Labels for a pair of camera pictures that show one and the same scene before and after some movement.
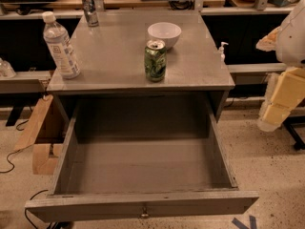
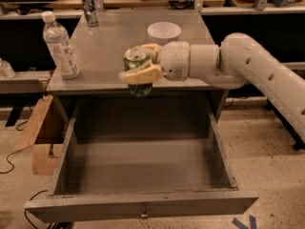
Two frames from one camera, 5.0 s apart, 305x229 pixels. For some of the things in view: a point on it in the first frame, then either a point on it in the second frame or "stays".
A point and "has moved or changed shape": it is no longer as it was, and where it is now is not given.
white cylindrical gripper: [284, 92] -> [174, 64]
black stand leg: [292, 120] stays
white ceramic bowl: [166, 31] stays
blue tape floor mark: [253, 222] stays
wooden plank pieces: [43, 161] stays
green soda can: [155, 60] has moved or changed shape
